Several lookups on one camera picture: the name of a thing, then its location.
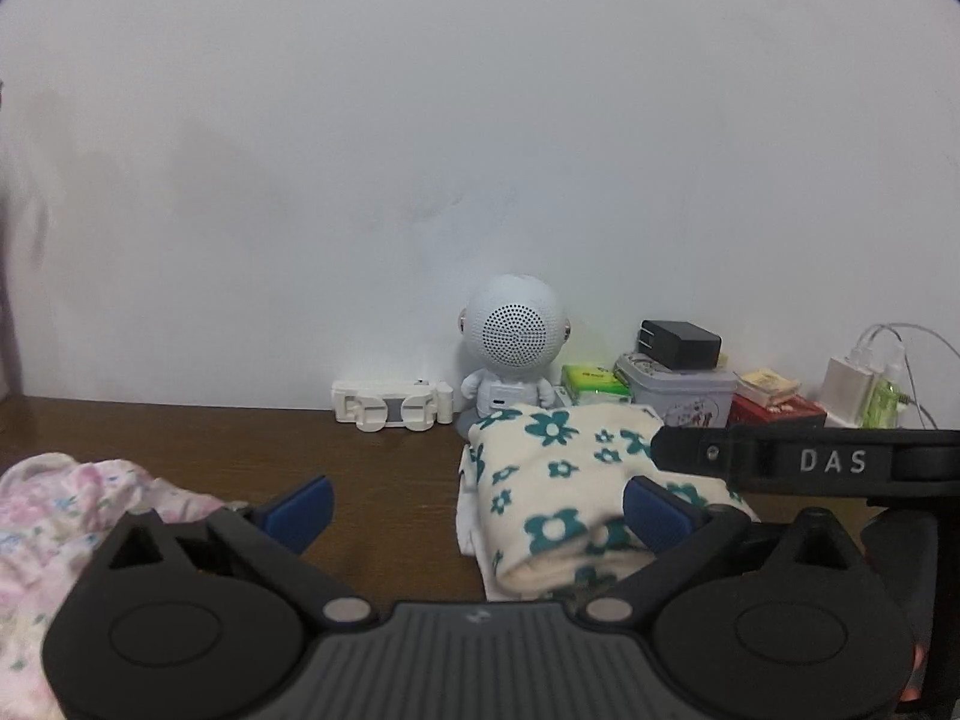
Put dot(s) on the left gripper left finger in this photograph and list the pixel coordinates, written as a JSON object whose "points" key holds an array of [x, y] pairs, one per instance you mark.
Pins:
{"points": [[268, 542]]}

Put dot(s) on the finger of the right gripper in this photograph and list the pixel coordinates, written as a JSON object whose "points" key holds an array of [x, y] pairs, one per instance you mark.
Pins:
{"points": [[699, 451]]}

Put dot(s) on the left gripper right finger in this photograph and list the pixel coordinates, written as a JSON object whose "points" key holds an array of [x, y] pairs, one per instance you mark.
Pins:
{"points": [[686, 543]]}

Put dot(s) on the cream green-flower garment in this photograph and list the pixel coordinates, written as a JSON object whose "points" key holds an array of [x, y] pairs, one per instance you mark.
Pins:
{"points": [[540, 503]]}

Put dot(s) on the pink floral garment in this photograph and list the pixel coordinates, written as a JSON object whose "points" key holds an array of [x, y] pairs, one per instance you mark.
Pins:
{"points": [[55, 513]]}

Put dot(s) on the right hand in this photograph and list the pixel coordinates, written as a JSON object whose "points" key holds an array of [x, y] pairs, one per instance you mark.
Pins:
{"points": [[912, 690]]}

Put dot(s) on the grey tin box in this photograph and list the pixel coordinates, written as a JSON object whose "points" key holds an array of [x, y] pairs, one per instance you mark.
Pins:
{"points": [[679, 398]]}

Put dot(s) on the green spray bottle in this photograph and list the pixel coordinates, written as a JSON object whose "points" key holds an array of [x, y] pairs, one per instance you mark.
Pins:
{"points": [[883, 404]]}

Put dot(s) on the red dark label box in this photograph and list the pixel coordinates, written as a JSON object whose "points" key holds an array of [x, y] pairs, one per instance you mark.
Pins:
{"points": [[767, 398]]}

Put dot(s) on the white charger block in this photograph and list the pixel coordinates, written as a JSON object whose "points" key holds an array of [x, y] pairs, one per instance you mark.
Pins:
{"points": [[843, 392]]}

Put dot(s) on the black small box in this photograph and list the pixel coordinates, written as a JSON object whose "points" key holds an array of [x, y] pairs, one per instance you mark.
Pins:
{"points": [[681, 346]]}

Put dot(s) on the green white small boxes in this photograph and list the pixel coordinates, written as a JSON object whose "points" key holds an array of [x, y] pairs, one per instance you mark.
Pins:
{"points": [[589, 385]]}

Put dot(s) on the white small connectors row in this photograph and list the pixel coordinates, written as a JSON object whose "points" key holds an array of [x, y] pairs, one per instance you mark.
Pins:
{"points": [[417, 405]]}

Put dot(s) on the white astronaut robot figurine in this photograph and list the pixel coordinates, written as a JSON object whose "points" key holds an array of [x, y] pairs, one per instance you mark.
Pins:
{"points": [[514, 327]]}

